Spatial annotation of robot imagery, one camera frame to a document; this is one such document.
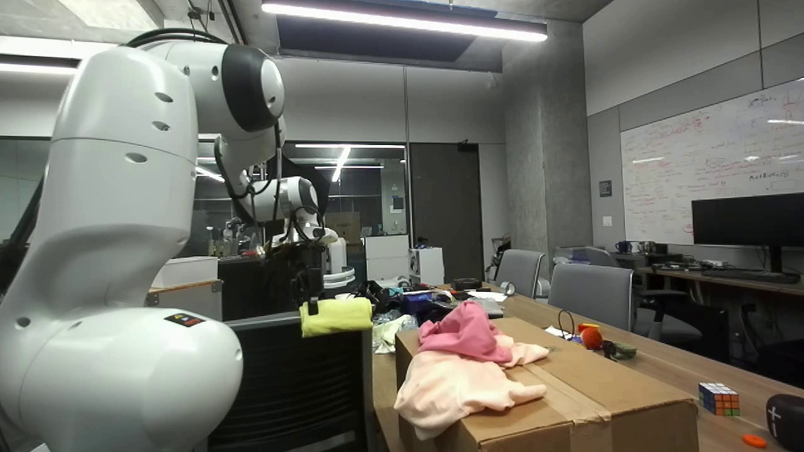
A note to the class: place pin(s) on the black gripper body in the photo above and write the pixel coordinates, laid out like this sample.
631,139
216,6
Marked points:
298,266

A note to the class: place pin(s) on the yellow cloth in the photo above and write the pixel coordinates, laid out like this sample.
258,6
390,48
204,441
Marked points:
343,319

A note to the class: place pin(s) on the pink cloth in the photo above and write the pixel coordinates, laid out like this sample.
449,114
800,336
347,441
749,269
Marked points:
465,335

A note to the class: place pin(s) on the peach cloth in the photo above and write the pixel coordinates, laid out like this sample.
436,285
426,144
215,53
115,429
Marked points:
454,390

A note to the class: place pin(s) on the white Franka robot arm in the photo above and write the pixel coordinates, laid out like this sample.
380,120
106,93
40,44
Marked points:
102,252

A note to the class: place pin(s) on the grey office chair with headrest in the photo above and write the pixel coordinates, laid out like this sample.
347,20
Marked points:
292,393

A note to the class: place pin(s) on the white rectangular box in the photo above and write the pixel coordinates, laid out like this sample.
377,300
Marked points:
189,269

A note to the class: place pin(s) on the large cardboard box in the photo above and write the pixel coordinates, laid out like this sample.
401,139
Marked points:
618,415

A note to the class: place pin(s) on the white canister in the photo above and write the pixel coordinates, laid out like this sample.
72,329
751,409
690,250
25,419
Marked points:
338,253

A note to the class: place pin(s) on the pale crumpled plastic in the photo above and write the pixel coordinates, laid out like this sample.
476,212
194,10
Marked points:
393,329

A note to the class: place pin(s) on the wide white cabinet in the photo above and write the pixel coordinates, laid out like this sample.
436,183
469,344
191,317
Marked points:
387,257

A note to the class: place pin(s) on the wooden side desk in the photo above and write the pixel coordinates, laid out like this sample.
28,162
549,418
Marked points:
189,291

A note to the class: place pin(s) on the black cloth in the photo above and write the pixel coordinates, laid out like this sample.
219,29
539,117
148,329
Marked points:
436,305

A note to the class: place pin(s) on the narrow white cabinet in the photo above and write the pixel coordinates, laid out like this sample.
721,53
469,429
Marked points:
430,266

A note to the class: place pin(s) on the dark door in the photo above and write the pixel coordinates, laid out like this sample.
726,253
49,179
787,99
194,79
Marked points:
449,217

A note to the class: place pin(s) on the white papers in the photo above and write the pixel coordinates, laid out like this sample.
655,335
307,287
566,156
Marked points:
486,295

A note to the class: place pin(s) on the long ceiling light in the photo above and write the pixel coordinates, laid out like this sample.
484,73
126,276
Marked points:
403,20

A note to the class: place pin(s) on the orange ball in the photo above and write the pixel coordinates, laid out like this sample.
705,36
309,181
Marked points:
591,336

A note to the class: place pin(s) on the dark green object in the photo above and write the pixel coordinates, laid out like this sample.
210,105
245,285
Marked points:
618,349

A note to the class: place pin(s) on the long wooden table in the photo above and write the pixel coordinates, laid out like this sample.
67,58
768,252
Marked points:
670,366

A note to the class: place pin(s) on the Rubik's cube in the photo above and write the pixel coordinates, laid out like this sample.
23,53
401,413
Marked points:
719,397

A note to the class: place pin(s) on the long wooden desk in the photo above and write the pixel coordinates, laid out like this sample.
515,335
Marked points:
729,285

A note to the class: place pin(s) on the black keyboard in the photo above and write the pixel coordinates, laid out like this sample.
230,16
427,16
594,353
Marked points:
749,274

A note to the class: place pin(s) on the large black monitor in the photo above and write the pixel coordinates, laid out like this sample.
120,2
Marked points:
744,218

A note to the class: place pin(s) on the small orange disc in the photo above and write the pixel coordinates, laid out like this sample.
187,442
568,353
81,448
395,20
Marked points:
754,441

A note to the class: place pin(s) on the black round speaker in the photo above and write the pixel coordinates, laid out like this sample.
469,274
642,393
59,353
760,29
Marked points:
787,423

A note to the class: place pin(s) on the wall switch plate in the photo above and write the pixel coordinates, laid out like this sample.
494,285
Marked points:
604,188

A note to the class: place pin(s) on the wall whiteboard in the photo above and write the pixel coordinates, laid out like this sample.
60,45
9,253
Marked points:
711,159

